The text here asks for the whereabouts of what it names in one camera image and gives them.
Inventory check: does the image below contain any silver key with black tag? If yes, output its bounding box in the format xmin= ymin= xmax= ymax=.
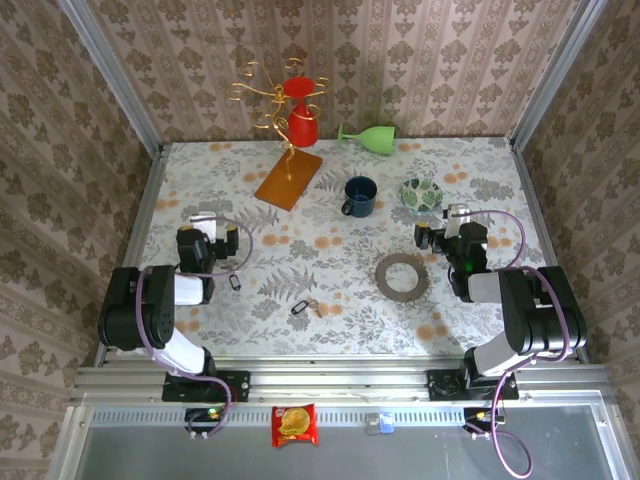
xmin=290 ymin=298 xmax=325 ymax=319

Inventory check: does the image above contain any green leaf pattern bowl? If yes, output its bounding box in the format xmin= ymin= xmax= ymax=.
xmin=398 ymin=177 xmax=444 ymax=215

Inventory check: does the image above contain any dark blue mug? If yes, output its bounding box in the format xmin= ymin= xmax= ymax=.
xmin=341 ymin=175 xmax=379 ymax=219

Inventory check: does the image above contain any green wine glass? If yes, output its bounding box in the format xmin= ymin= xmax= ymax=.
xmin=336 ymin=123 xmax=397 ymax=158

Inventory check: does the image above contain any red wine glass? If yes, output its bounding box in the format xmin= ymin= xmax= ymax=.
xmin=282 ymin=76 xmax=321 ymax=149

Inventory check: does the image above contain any small blue silver device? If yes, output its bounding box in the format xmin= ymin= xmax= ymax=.
xmin=365 ymin=412 xmax=394 ymax=435

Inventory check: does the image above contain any red snack packet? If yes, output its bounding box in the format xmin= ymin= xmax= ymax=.
xmin=271 ymin=403 xmax=319 ymax=449

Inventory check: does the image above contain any slotted metal strip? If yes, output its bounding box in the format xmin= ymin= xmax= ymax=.
xmin=87 ymin=405 xmax=469 ymax=427

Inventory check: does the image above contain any grey metal sheet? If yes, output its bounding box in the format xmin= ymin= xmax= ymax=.
xmin=74 ymin=389 xmax=621 ymax=480

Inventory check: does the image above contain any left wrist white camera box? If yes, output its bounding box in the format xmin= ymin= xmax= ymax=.
xmin=191 ymin=213 xmax=220 ymax=244

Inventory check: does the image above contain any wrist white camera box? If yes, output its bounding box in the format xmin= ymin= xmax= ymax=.
xmin=191 ymin=213 xmax=220 ymax=244
xmin=443 ymin=203 xmax=472 ymax=240

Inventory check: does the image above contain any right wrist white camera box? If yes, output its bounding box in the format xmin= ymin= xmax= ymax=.
xmin=443 ymin=203 xmax=472 ymax=240

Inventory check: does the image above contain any aluminium table side rail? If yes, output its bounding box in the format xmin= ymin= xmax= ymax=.
xmin=92 ymin=144 xmax=169 ymax=369
xmin=509 ymin=142 xmax=591 ymax=364

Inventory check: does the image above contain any gold wire rack orange base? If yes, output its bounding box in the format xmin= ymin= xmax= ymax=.
xmin=230 ymin=58 xmax=331 ymax=214

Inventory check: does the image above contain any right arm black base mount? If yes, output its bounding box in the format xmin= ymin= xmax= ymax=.
xmin=427 ymin=368 xmax=521 ymax=402

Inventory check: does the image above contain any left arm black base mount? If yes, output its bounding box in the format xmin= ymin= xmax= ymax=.
xmin=160 ymin=369 xmax=251 ymax=404

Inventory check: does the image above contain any wide aluminium base rail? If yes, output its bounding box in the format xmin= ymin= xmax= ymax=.
xmin=69 ymin=357 xmax=614 ymax=404

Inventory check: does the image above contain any aluminium frame post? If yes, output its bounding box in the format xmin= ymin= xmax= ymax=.
xmin=509 ymin=0 xmax=609 ymax=151
xmin=57 ymin=0 xmax=166 ymax=156

